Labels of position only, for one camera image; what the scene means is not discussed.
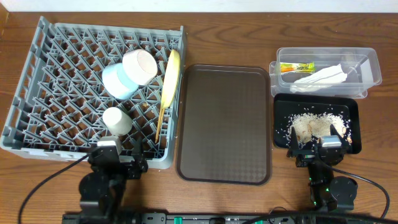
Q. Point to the white plastic cup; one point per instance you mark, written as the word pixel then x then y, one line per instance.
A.
pixel 117 122

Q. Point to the yellow round plate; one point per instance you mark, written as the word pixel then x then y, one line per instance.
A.
pixel 170 80

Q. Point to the grey plastic dishwasher rack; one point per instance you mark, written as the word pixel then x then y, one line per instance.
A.
pixel 60 98

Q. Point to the spilled rice food waste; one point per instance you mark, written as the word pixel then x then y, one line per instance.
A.
pixel 311 127

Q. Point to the brown plastic serving tray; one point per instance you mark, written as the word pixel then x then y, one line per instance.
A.
pixel 226 129

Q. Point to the green snack wrapper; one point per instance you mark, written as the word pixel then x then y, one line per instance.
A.
pixel 297 67

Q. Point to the white bowl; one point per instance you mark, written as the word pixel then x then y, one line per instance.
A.
pixel 140 66

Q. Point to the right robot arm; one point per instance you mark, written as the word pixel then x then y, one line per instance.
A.
pixel 327 192

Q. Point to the wooden chopstick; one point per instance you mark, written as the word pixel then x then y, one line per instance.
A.
pixel 158 127
pixel 161 121

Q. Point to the white tissue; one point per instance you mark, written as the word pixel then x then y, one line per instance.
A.
pixel 324 78

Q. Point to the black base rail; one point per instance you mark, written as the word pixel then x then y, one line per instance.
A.
pixel 272 218

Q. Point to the black waste tray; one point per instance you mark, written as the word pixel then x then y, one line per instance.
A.
pixel 286 106

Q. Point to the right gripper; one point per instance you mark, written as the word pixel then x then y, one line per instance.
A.
pixel 306 157

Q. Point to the light blue saucer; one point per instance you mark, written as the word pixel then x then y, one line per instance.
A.
pixel 117 83

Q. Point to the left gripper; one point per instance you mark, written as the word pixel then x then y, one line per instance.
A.
pixel 133 170

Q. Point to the clear plastic waste bin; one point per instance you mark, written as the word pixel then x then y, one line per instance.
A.
pixel 361 64

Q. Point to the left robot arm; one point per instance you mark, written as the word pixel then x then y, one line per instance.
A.
pixel 102 190

